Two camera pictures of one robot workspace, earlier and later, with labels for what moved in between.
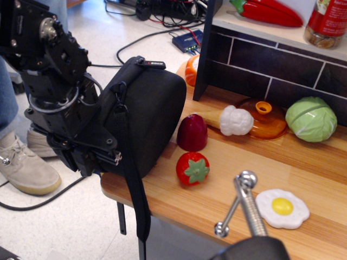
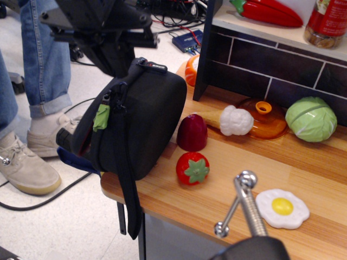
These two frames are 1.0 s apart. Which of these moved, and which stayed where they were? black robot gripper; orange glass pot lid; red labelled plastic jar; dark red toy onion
Moved: black robot gripper
Stayed: orange glass pot lid; red labelled plastic jar; dark red toy onion
